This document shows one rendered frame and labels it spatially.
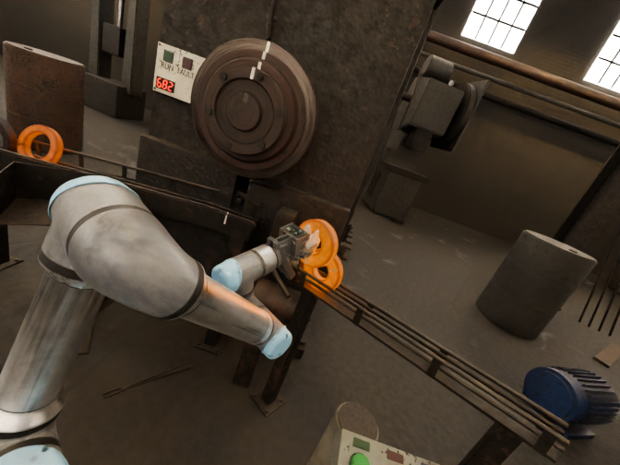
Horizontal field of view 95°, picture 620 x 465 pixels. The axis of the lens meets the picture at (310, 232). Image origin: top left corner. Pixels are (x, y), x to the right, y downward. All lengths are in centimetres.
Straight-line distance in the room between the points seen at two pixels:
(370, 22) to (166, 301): 114
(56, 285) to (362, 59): 113
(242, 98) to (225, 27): 39
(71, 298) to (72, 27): 959
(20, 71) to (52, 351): 341
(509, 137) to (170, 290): 784
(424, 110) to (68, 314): 508
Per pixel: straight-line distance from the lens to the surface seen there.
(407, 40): 129
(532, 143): 823
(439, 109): 534
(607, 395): 261
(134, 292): 42
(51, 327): 59
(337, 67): 126
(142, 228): 42
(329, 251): 87
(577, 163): 879
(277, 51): 114
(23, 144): 181
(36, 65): 380
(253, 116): 105
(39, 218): 129
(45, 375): 65
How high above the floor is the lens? 118
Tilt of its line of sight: 21 degrees down
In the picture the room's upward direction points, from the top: 20 degrees clockwise
